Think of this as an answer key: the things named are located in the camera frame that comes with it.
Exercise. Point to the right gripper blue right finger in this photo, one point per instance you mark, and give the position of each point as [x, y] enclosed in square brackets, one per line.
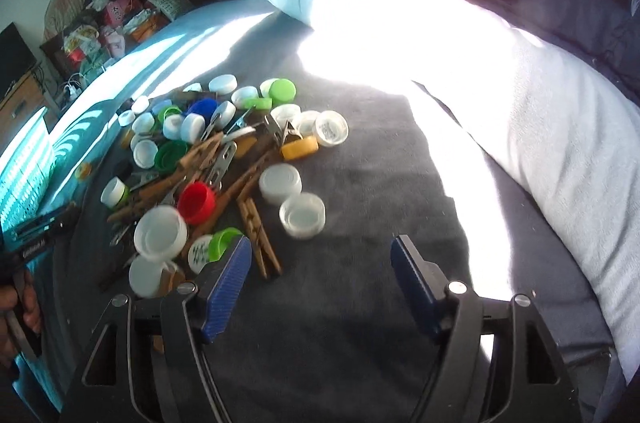
[424, 285]

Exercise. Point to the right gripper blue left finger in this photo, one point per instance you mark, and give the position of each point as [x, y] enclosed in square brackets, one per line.
[221, 284]

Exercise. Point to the wooden clothespin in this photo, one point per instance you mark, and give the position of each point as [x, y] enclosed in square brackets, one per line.
[199, 152]
[265, 257]

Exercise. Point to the light green bottle cap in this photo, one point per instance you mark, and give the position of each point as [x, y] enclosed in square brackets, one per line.
[220, 242]

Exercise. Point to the large white lid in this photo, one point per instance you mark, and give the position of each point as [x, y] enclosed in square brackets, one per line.
[160, 234]

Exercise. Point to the person's left hand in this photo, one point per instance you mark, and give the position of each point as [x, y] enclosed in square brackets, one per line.
[20, 321]

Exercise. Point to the white cap green print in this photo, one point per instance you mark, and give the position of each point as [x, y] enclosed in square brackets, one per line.
[198, 255]

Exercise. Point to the green rimmed white cap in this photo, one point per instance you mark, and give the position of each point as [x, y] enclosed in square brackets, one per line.
[114, 192]

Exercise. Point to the red bottle cap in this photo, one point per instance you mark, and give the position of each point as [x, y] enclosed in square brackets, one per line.
[196, 203]

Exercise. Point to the translucent white cap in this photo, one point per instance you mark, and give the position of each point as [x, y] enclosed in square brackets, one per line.
[303, 216]

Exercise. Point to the wooden tv cabinet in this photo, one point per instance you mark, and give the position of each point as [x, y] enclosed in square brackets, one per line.
[24, 99]

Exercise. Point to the white bottle cap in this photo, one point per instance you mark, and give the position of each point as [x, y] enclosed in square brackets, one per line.
[279, 182]
[223, 85]

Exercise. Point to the metal clip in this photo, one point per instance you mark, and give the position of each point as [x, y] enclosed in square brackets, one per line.
[221, 165]

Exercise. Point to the dark green bottle cap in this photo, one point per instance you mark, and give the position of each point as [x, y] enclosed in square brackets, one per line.
[168, 156]

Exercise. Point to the white printed cap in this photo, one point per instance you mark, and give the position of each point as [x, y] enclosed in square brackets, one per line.
[330, 128]

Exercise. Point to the orange yellow bottle cap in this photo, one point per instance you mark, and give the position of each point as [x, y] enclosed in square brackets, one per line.
[299, 148]

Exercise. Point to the black television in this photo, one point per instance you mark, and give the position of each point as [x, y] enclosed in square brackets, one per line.
[16, 58]

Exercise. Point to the blue bottle cap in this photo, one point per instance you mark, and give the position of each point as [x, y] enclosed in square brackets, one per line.
[204, 107]

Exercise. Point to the bright green bottle cap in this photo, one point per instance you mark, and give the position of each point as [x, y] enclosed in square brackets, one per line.
[282, 91]

